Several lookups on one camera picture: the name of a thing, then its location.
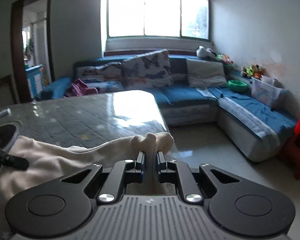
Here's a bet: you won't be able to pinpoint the cream white garment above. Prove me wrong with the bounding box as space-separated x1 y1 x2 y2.
0 132 174 239

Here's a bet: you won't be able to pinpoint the black round induction cooktop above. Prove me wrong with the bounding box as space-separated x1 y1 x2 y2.
0 122 22 152

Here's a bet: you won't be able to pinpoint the grey remote control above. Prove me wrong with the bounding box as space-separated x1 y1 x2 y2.
0 108 11 118

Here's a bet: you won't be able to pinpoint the blue white small cabinet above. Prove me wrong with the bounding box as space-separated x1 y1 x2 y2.
25 64 43 99

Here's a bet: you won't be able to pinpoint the pink purple cloth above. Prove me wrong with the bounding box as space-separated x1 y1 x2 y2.
64 79 98 98

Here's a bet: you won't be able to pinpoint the long butterfly print pillow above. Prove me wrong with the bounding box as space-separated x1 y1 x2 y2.
75 62 124 93

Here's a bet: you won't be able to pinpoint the blue corner sofa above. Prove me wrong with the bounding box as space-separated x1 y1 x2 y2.
38 54 297 162

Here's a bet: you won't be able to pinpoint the grey cushion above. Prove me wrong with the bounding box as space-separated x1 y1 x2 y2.
186 59 228 88

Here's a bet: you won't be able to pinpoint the large butterfly print pillow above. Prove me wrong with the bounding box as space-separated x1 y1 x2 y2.
122 49 174 90

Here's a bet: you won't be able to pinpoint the green plastic bowl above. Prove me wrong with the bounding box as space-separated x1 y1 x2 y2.
228 80 248 93

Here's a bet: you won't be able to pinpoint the white plush toy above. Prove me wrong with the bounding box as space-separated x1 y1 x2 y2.
196 46 216 59

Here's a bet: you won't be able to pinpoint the clear plastic storage box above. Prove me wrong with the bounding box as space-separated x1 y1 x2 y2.
251 76 288 109

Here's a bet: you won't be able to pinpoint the colourful plush toys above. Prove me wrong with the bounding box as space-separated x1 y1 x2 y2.
241 64 264 79

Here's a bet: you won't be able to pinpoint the dark wooden door frame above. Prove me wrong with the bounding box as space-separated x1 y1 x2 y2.
10 0 56 103

